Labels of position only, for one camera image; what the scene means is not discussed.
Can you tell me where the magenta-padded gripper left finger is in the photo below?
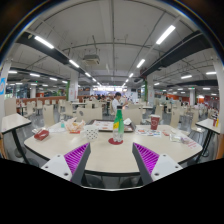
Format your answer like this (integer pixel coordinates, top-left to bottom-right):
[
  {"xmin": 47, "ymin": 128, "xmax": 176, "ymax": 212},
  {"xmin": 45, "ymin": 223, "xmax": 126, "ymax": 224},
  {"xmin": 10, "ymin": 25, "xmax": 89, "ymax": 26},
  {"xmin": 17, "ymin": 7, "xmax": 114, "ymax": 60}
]
[{"xmin": 41, "ymin": 142, "xmax": 92, "ymax": 186}]

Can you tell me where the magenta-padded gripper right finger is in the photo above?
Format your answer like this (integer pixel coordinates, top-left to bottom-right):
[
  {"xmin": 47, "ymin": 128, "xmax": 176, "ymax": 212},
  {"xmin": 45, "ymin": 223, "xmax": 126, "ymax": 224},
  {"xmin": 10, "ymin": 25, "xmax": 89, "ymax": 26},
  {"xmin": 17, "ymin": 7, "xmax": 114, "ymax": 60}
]
[{"xmin": 131, "ymin": 142, "xmax": 183, "ymax": 186}]

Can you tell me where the green plastic drink bottle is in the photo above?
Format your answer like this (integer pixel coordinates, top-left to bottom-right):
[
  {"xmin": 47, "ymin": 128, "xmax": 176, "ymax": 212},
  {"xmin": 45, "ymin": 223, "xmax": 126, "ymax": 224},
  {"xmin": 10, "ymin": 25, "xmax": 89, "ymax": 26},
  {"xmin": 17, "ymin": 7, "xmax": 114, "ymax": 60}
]
[{"xmin": 112, "ymin": 105, "xmax": 125, "ymax": 144}]

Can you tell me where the clear plastic wrapper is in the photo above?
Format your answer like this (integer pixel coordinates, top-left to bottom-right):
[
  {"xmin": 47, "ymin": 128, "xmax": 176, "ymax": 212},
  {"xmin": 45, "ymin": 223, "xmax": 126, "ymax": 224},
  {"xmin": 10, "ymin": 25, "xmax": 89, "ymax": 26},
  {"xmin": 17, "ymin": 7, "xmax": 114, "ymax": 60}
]
[{"xmin": 169, "ymin": 131, "xmax": 198, "ymax": 149}]

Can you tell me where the printed paper flyer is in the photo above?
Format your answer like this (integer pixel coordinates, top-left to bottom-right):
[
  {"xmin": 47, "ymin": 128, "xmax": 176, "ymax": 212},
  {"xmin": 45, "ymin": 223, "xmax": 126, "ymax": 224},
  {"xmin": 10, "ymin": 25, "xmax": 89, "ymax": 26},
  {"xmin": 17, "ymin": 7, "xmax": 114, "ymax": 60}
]
[{"xmin": 134, "ymin": 127, "xmax": 163, "ymax": 138}]

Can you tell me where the red packet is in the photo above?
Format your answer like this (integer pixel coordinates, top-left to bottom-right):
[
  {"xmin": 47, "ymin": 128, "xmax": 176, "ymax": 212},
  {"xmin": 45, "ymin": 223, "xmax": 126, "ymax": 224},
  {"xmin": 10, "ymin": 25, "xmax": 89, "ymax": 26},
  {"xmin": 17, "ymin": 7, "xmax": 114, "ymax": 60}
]
[{"xmin": 33, "ymin": 129, "xmax": 50, "ymax": 141}]

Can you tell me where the crumpled food wrapper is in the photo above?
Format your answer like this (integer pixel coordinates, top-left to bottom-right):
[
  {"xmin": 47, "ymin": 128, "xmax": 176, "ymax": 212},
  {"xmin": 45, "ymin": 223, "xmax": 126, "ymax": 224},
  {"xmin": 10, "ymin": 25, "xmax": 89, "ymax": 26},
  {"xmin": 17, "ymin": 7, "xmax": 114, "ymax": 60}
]
[{"xmin": 64, "ymin": 118, "xmax": 87, "ymax": 134}]

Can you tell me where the red paper cup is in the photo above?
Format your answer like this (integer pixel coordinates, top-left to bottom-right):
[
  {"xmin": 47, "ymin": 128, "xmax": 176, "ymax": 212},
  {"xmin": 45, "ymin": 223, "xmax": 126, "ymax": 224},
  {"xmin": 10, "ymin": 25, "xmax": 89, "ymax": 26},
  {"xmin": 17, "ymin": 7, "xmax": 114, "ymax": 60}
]
[{"xmin": 149, "ymin": 114, "xmax": 161, "ymax": 131}]

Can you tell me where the white dotted mug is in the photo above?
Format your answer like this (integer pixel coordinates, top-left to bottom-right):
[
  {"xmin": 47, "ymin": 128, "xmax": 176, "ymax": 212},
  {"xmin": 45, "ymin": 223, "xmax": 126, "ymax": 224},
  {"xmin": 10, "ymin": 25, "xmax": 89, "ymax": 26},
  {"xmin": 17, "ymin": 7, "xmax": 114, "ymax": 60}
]
[{"xmin": 82, "ymin": 124, "xmax": 100, "ymax": 142}]

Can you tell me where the group of beige chairs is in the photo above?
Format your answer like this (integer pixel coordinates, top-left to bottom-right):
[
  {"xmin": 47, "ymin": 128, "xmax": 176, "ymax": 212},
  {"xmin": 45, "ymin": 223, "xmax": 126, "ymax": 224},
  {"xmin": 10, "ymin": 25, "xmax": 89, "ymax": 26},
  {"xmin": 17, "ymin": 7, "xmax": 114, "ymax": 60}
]
[{"xmin": 4, "ymin": 96, "xmax": 219, "ymax": 129}]

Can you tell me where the flat round red coaster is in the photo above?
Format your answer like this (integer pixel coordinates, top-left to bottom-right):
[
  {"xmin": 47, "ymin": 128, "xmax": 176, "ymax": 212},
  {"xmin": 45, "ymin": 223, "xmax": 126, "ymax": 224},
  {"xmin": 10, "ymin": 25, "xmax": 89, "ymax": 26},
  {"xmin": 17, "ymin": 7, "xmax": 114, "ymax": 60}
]
[{"xmin": 107, "ymin": 137, "xmax": 124, "ymax": 146}]

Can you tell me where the dark food tray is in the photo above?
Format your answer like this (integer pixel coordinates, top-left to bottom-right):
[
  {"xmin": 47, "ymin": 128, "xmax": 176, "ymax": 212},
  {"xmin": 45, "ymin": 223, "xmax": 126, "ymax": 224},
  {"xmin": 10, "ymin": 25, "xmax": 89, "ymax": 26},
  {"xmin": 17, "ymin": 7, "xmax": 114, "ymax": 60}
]
[{"xmin": 87, "ymin": 119, "xmax": 137, "ymax": 133}]

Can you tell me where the white side table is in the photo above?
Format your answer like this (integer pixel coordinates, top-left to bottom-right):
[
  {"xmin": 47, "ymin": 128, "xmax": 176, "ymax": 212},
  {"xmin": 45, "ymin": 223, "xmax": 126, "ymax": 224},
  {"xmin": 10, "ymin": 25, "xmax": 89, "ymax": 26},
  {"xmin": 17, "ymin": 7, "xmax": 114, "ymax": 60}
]
[
  {"xmin": 0, "ymin": 113, "xmax": 33, "ymax": 164},
  {"xmin": 194, "ymin": 118, "xmax": 222, "ymax": 164}
]

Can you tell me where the orange booth seat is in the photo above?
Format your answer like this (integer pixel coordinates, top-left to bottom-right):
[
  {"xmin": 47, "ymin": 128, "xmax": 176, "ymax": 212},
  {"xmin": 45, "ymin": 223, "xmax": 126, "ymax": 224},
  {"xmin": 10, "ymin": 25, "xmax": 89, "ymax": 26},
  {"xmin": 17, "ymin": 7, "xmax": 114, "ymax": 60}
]
[{"xmin": 215, "ymin": 124, "xmax": 224, "ymax": 160}]

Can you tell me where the person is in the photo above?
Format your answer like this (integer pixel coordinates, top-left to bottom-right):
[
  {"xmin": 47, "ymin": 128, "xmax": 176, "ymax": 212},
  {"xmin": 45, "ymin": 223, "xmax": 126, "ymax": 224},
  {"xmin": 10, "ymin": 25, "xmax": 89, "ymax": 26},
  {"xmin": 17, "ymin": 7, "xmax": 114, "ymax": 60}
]
[{"xmin": 111, "ymin": 92, "xmax": 125, "ymax": 114}]

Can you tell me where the ceiling air conditioner unit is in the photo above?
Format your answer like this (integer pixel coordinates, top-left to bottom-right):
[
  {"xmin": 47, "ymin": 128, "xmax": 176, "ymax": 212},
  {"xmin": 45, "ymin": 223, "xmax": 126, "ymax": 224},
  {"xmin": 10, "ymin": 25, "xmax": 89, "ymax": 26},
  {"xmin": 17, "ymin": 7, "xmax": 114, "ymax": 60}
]
[{"xmin": 82, "ymin": 54, "xmax": 101, "ymax": 66}]

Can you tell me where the group of ceiling lights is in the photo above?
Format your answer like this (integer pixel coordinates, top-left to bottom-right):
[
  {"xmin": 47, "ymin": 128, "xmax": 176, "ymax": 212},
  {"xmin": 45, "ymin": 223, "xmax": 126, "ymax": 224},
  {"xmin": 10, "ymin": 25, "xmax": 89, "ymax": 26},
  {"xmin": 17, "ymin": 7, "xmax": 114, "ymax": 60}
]
[{"xmin": 8, "ymin": 24, "xmax": 218, "ymax": 94}]

